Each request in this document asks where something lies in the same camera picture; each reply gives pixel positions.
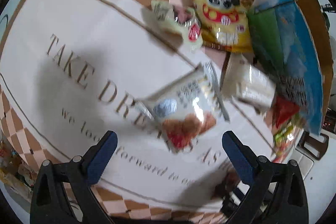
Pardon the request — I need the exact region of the yellow panda snack bag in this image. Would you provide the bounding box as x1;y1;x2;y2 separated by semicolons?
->
192;0;253;53

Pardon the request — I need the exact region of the cardboard box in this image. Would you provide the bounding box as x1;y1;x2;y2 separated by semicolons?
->
248;0;334;135

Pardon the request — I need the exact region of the dark red snack packet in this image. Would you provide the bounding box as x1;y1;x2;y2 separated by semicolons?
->
272;96;300;128

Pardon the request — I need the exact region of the pale green snack packet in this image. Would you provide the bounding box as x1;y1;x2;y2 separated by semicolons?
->
151;0;203;51

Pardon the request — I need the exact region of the white tissue pack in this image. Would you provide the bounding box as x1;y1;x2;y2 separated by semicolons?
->
220;53;276;111

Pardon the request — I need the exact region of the white cookie snack packet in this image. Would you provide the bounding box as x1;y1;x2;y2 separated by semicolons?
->
135;62;230;153

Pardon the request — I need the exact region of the checkered table mat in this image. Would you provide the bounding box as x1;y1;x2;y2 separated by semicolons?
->
1;0;272;223

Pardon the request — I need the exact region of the colourful candy bag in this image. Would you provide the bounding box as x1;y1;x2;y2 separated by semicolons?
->
272;114;304;163

